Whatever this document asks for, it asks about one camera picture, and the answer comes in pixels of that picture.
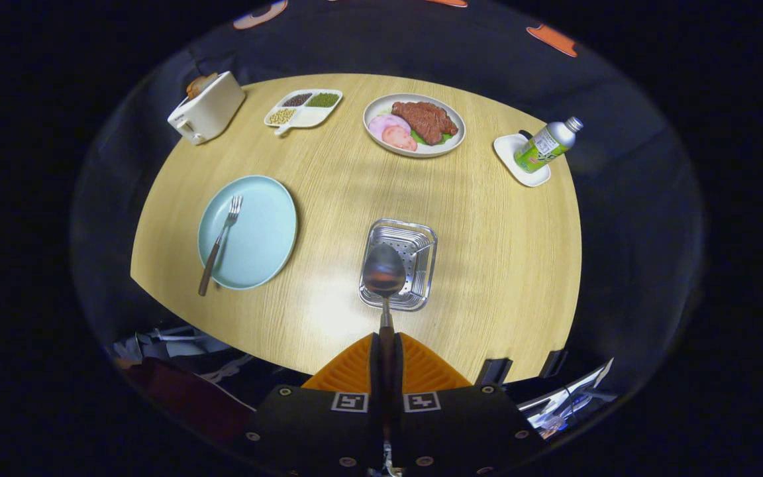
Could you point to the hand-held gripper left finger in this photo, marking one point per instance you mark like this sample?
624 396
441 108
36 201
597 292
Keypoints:
374 371

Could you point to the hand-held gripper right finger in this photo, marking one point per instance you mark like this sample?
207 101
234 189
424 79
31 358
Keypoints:
399 371

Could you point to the white and blue clutter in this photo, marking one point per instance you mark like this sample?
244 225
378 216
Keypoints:
567 397

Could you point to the light blue round plate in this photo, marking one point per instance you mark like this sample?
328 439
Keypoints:
259 232

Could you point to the pile of white clutter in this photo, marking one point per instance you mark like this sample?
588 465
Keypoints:
169 338

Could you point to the pink ham slice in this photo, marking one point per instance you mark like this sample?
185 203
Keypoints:
400 139
381 124

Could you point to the green lettuce leaf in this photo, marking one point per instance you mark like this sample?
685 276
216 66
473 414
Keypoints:
446 138

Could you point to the white square coaster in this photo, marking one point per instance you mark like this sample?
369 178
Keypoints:
508 154

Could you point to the brown cooked meat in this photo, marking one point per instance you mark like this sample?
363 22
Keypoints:
428 119

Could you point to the white divided snack tray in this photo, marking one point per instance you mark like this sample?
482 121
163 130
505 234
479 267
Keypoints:
312 118

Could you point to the white oval plate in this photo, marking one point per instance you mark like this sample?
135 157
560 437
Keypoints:
381 106

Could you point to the green label metal bottle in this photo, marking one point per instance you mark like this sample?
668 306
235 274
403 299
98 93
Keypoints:
544 144

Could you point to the pile of yellow soybeans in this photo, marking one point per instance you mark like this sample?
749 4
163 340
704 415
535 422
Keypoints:
282 116

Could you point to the pile of green mung beans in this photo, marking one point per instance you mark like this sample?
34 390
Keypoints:
323 99

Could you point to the pile of dark beans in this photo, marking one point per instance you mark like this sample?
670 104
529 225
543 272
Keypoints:
297 99

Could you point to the white toaster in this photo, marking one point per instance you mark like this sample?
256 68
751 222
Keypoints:
212 111

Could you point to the toasted bread slice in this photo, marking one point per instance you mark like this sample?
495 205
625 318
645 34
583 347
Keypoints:
193 89
208 80

